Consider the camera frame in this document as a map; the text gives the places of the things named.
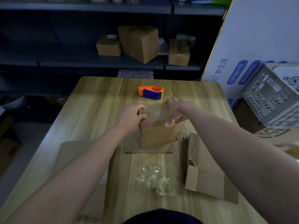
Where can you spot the person's left hand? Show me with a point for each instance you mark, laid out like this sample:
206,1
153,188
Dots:
132,116

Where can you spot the person's right hand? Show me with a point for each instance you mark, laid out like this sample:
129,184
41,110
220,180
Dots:
178,108

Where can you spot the brown cardboard box long flaps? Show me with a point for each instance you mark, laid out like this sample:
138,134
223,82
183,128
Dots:
156,137

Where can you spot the clear tape wad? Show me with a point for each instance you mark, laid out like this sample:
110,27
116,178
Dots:
156,180

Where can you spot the cardboard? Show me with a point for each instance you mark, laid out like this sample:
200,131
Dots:
67,151
208,181

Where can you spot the white plastic crate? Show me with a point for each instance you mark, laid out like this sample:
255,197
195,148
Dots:
266,104

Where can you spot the person's left forearm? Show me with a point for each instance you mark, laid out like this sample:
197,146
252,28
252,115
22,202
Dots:
70,181

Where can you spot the person's right forearm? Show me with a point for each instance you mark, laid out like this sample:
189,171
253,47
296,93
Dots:
245,165

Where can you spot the person's dark shirt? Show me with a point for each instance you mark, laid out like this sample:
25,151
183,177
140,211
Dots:
161,216

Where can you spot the orange blue yellow tape roll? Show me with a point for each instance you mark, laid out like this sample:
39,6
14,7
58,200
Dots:
151,94

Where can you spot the small sealed brown carton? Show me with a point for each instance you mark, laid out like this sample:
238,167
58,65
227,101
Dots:
179,54

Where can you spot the grey wrapped item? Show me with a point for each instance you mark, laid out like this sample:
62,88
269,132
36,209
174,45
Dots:
190,37

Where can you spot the large sealed brown carton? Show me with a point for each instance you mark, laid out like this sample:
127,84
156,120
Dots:
139,44

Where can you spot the small carton with white label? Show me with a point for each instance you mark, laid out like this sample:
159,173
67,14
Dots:
108,47

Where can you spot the small dim brown carton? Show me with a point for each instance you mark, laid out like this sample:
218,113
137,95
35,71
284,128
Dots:
57,102

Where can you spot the dark metal shelf unit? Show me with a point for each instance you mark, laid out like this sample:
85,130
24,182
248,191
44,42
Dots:
70,61

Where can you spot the large brown carton black logo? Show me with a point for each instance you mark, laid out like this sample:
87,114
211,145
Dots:
275,135

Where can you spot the large white printed carton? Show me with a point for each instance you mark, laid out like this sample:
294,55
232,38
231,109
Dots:
257,27

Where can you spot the white paper sign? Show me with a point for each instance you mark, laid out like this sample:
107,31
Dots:
287,78

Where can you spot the green blue plastic utensil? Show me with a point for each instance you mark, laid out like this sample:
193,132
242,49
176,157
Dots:
222,1

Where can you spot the white plastic bag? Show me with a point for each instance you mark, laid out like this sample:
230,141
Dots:
14,102

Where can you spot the dim brown flattened carton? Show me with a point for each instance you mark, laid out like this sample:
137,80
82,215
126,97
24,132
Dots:
9,146

